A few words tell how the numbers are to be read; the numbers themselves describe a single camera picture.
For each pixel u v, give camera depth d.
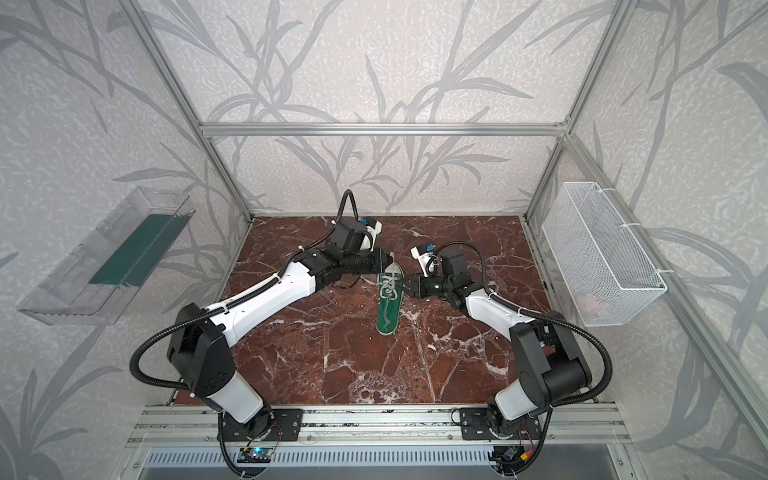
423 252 0.79
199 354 0.43
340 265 0.62
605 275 0.61
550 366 0.44
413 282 0.77
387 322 0.86
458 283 0.71
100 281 0.63
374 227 0.75
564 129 0.94
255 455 0.71
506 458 0.76
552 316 0.47
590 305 0.72
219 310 0.46
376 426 0.76
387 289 0.94
